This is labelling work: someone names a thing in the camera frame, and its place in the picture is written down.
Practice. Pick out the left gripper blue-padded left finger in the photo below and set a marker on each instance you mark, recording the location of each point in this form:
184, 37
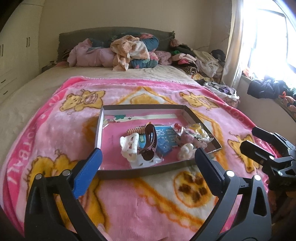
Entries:
43, 220

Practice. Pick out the pink cartoon bear blanket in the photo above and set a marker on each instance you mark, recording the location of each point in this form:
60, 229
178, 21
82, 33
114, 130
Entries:
171, 205

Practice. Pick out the floral peach cloth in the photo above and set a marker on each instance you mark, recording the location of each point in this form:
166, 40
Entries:
126, 49

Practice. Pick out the dark teal floral quilt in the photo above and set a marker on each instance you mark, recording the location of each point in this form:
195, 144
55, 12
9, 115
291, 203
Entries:
151, 43

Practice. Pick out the dark shallow cardboard box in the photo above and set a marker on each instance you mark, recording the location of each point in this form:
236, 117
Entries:
117, 121

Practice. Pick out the window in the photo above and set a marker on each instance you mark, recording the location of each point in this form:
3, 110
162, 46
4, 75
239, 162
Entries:
271, 41

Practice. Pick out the black jacket on sill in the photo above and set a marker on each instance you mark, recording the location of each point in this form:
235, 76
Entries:
267, 88

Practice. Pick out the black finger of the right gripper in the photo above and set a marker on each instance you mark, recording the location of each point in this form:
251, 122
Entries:
257, 154

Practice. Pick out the brown banana hair clip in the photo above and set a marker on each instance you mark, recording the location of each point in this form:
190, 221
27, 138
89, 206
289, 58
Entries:
149, 150

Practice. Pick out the cream built-in wardrobe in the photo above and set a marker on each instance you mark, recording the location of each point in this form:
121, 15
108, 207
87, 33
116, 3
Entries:
19, 47

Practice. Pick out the bagged red earrings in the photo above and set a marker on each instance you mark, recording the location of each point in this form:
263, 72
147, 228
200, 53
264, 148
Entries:
178, 128

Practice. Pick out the bagged yellow bangles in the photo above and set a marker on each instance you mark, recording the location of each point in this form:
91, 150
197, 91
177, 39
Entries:
198, 130

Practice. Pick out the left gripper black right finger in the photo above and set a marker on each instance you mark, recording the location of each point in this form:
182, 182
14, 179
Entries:
242, 211

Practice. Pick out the laundry bag with clothes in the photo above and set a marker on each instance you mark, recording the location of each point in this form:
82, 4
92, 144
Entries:
226, 93

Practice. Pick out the pink bedding bundle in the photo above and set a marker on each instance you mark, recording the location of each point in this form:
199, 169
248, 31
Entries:
91, 53

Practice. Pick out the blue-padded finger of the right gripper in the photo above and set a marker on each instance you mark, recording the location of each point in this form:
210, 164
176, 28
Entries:
269, 137

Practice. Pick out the cream curtain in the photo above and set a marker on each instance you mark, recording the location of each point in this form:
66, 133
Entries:
231, 74

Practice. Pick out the blue small jewelry box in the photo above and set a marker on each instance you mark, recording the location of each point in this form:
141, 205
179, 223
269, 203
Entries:
164, 147

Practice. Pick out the dark green headboard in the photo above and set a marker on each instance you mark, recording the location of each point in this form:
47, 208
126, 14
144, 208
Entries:
67, 41

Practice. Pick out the pile of mixed clothes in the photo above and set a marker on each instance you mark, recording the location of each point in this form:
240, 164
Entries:
198, 64

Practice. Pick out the pink fuzzy hair clip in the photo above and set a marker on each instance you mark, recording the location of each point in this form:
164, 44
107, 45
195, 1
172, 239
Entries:
187, 139

